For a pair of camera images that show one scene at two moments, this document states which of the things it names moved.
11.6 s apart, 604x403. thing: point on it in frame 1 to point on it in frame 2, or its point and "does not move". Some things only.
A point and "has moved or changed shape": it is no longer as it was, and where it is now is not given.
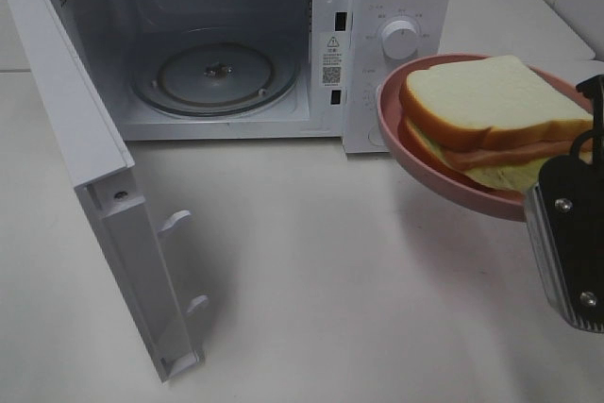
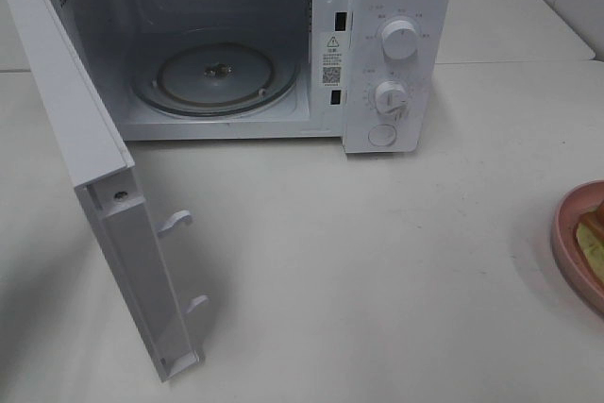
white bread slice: [498, 99] has moved or changed shape
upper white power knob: [399, 39] does not move
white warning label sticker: [332, 59] does not move
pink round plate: [433, 168] has moved or changed shape
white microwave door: [148, 256] does not move
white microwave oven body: [294, 46] does not move
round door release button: [375, 136] does not move
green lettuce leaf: [514, 177] has moved or changed shape
